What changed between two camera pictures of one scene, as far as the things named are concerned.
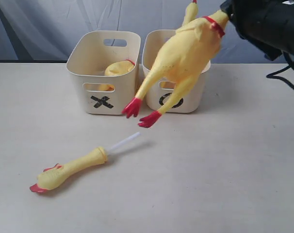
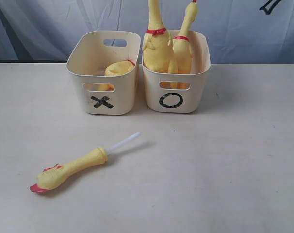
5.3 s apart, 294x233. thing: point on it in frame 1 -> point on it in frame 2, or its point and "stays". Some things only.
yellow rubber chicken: x=187 y=57 -> x=157 y=46
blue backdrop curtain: x=25 y=31 stays
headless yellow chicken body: x=116 y=68 stays
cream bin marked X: x=104 y=94 stays
